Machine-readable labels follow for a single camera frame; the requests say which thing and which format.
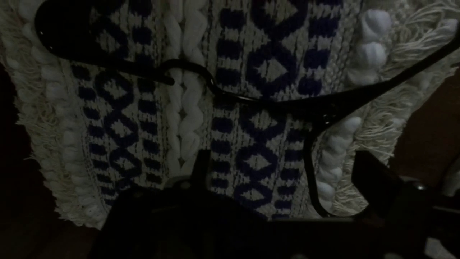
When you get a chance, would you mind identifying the white navy woven rug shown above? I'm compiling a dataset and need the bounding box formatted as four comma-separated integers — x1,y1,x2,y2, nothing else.
0,0,460,231

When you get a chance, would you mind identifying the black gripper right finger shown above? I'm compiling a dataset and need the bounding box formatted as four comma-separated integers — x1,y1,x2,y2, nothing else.
350,150,409,221

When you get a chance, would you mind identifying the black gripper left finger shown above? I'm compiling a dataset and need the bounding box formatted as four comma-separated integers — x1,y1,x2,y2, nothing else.
182,149,212,192

